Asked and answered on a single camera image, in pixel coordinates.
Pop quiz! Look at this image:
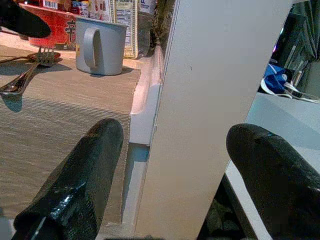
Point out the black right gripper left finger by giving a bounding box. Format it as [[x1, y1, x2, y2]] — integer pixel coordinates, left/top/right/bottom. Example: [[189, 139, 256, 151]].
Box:
[[11, 117, 125, 240]]

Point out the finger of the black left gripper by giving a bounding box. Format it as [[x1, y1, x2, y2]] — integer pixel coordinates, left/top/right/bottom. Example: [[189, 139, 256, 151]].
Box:
[[0, 0, 52, 39]]

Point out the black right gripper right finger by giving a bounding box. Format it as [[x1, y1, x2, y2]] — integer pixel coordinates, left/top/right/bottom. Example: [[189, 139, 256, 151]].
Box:
[[225, 122, 320, 240]]

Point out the silver metal fork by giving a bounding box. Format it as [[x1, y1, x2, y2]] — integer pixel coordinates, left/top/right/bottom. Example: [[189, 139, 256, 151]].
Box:
[[0, 46, 56, 95]]

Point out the red noodle package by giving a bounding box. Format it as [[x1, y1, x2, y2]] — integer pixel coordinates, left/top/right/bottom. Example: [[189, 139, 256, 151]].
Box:
[[18, 2, 79, 52]]

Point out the white desk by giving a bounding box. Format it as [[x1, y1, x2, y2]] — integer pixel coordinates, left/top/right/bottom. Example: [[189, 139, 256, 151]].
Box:
[[223, 91, 320, 240]]

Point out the grey woven placemat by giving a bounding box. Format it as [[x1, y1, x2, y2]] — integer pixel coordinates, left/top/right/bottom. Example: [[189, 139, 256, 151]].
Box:
[[0, 44, 142, 225]]

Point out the grey mug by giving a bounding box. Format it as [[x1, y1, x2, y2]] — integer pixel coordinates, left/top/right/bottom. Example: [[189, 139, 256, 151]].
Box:
[[74, 16, 129, 76]]

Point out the blue cloth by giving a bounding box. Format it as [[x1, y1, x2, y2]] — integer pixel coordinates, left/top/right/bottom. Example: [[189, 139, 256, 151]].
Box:
[[262, 63, 289, 95]]

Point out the yellow white food package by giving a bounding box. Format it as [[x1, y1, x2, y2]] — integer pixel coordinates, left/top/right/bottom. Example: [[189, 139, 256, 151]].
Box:
[[109, 0, 140, 60]]

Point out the white cabinet panel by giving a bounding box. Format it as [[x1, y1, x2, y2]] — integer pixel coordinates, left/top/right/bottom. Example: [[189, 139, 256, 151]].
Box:
[[134, 0, 294, 240]]

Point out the clear plastic bottle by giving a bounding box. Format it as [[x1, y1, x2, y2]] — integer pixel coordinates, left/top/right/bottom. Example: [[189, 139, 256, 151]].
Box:
[[137, 0, 158, 58]]

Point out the white cable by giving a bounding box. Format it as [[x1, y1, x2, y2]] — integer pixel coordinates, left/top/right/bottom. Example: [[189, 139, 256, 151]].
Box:
[[259, 79, 320, 104]]

